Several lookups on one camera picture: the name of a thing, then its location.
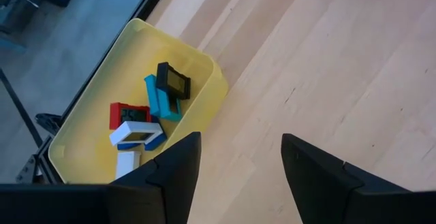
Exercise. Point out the yellow plastic bin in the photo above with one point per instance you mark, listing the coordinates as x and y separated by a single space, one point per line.
102 81

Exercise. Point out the black digital clock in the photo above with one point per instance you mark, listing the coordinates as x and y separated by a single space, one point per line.
173 81

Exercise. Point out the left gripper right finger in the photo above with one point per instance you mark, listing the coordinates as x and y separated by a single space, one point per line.
323 190

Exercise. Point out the red digital clock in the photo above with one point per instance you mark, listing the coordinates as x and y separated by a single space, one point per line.
117 115

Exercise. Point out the teal digital clock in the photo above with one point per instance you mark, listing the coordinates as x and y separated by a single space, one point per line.
168 110
152 96

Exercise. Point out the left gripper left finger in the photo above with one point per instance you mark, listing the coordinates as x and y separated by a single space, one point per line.
170 183

